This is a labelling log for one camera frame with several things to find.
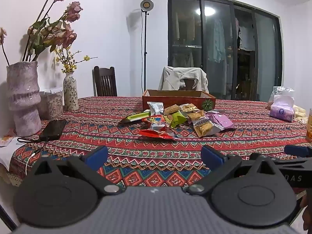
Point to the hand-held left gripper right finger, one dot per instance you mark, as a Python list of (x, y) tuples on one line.
[(212, 157)]

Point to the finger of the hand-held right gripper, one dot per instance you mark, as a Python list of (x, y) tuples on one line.
[(296, 150)]

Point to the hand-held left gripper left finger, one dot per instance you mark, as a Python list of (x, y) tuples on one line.
[(97, 157)]

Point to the pile of snack packets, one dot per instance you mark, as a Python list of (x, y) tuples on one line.
[(204, 126)]

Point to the green snack packet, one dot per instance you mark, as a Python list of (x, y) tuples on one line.
[(137, 116)]

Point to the red wooden box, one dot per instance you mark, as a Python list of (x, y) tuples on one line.
[(185, 101)]

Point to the white snack packet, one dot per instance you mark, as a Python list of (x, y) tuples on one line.
[(156, 107)]

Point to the person's right hand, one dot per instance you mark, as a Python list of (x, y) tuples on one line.
[(307, 212)]

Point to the glass of amber drink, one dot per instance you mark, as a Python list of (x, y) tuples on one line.
[(309, 126)]

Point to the purple tissue pack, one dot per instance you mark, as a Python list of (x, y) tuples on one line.
[(280, 109)]

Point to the patterned tablecloth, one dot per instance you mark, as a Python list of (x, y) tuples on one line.
[(146, 151)]

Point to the black phone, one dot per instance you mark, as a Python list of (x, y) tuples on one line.
[(52, 129)]

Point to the clear plastic bag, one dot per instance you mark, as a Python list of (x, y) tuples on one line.
[(280, 91)]

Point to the small floral vase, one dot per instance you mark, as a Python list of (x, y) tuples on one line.
[(70, 92)]

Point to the dark wooden chair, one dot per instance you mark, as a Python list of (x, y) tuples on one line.
[(104, 82), (189, 84)]

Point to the white cloth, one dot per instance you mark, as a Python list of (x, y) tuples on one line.
[(9, 151)]

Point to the beige jacket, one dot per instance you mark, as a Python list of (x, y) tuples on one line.
[(170, 78)]

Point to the pink printed card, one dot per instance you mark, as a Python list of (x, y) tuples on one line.
[(6, 140)]

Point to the large pink ceramic vase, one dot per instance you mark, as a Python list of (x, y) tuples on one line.
[(23, 97)]

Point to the yellow flower sprigs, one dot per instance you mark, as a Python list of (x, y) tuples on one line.
[(68, 65)]

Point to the sliding glass door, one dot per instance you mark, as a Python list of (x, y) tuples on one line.
[(219, 53)]

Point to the light blue hanging shirt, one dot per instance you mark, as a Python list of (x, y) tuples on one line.
[(217, 41)]

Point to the pink dried flowers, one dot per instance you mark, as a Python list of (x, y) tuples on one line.
[(69, 37)]

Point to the floor lamp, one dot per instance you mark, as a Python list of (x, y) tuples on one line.
[(146, 4)]

